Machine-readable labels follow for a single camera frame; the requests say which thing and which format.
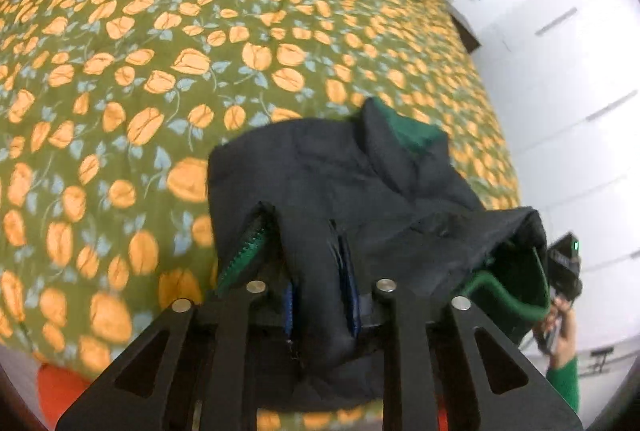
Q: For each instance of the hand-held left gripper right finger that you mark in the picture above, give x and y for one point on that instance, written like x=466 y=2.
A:
x=351 y=291

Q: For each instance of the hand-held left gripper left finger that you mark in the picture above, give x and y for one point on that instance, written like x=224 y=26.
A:
x=288 y=311

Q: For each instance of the black puffer jacket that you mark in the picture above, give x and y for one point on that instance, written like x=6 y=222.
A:
x=350 y=171

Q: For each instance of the person's right forearm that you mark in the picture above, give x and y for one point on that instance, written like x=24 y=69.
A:
x=565 y=386

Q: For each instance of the person's right hand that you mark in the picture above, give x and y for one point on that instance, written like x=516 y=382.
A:
x=564 y=336

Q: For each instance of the white wardrobe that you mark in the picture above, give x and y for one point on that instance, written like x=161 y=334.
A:
x=575 y=61

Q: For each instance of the orange fleece pants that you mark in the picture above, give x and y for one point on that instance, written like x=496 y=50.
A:
x=57 y=393

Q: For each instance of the floral green orange quilt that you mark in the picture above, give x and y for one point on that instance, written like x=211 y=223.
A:
x=150 y=11

